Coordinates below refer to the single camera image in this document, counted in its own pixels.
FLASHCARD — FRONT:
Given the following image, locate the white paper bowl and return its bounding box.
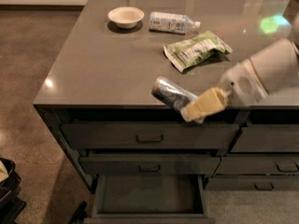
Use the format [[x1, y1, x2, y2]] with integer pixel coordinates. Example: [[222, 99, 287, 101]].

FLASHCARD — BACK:
[[108, 7, 144, 29]]

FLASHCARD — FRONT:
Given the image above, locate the open bottom left drawer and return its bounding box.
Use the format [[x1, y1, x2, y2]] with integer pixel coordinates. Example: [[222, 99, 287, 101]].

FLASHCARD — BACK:
[[84, 175, 216, 224]]

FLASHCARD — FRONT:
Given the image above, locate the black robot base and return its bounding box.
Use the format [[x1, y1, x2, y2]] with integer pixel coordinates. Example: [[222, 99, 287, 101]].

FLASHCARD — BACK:
[[0, 158, 26, 224]]

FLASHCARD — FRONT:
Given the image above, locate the middle right drawer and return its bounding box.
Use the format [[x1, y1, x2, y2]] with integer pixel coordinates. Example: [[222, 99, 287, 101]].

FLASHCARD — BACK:
[[216, 156, 299, 175]]

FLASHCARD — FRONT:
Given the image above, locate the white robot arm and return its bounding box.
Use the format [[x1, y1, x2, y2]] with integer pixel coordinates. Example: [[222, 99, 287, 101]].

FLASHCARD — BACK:
[[180, 14, 299, 122]]

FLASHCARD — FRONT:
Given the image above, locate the top right drawer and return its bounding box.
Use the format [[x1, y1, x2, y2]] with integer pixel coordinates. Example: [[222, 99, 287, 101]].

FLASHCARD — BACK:
[[231, 121, 299, 153]]

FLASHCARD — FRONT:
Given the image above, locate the grey cabinet counter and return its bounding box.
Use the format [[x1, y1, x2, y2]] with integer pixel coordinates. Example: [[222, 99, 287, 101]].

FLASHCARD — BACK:
[[34, 0, 298, 189]]

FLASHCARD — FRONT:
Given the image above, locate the green snack bag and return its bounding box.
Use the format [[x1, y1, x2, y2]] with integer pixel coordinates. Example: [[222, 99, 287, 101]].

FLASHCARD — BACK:
[[164, 31, 233, 73]]

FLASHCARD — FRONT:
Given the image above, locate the middle left drawer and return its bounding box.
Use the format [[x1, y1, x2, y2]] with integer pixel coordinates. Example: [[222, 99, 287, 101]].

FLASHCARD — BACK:
[[78, 153, 221, 175]]

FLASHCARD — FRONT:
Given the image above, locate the top left drawer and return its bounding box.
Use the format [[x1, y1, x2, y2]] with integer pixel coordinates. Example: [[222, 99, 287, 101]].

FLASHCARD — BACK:
[[61, 121, 239, 149]]

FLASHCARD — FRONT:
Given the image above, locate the clear plastic water bottle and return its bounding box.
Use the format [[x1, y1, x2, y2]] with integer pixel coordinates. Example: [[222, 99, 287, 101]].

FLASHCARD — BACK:
[[149, 12, 201, 35]]

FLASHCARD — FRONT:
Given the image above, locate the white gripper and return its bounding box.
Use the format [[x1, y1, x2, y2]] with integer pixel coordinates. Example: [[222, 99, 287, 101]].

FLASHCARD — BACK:
[[180, 59, 268, 122]]

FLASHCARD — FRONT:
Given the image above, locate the silver redbull can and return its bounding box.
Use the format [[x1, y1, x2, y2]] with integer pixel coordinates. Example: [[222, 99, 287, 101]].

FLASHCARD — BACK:
[[151, 77, 197, 112]]

